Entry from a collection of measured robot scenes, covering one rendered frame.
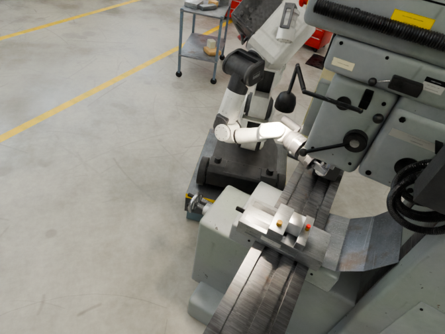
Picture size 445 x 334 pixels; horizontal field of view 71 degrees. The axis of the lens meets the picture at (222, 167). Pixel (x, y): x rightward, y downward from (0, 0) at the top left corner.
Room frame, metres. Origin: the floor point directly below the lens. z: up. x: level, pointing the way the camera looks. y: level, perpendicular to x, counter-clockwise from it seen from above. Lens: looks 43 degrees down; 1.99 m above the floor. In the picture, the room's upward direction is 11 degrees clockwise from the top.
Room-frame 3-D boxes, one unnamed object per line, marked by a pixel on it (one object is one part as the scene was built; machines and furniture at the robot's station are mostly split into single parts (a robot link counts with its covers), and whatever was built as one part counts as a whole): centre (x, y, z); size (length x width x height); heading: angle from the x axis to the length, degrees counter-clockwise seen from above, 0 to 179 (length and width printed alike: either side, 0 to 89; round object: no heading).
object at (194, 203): (1.12, 0.08, 0.64); 0.16 x 0.12 x 0.12; 69
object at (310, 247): (0.79, -0.29, 0.99); 0.35 x 0.15 x 0.11; 70
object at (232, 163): (1.78, -0.15, 0.59); 0.64 x 0.52 x 0.33; 177
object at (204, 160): (1.55, 0.13, 0.50); 0.20 x 0.05 x 0.20; 177
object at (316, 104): (0.98, -0.28, 1.45); 0.04 x 0.04 x 0.21; 69
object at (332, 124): (0.94, -0.39, 1.47); 0.21 x 0.19 x 0.32; 159
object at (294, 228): (0.78, -0.32, 1.05); 0.06 x 0.05 x 0.06; 160
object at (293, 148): (1.00, -0.32, 1.23); 0.13 x 0.12 x 0.10; 136
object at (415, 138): (0.87, -0.56, 1.47); 0.24 x 0.19 x 0.26; 159
